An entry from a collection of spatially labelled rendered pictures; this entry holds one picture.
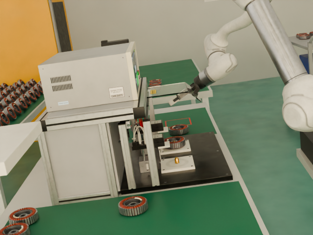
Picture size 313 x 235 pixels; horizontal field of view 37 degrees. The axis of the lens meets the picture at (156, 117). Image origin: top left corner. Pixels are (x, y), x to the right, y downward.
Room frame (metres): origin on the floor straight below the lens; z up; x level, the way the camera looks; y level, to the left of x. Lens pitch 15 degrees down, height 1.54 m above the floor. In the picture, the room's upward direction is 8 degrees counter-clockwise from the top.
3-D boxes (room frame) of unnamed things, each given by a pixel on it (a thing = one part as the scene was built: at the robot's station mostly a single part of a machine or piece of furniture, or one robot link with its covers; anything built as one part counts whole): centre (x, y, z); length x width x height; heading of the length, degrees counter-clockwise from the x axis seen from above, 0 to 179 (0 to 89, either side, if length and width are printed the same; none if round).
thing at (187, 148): (2.26, -0.07, 0.78); 0.15 x 0.15 x 0.01; 88
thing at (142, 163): (2.02, 0.08, 0.80); 0.08 x 0.05 x 0.06; 178
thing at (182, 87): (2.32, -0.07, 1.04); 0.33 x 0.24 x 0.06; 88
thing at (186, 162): (2.01, -0.06, 0.78); 0.15 x 0.15 x 0.01; 88
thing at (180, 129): (2.58, -0.12, 0.77); 0.11 x 0.11 x 0.04
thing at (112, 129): (2.14, 0.19, 0.92); 0.66 x 0.01 x 0.30; 178
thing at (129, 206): (1.66, 0.14, 0.77); 0.11 x 0.11 x 0.04
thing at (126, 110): (2.14, 0.25, 1.09); 0.68 x 0.44 x 0.05; 178
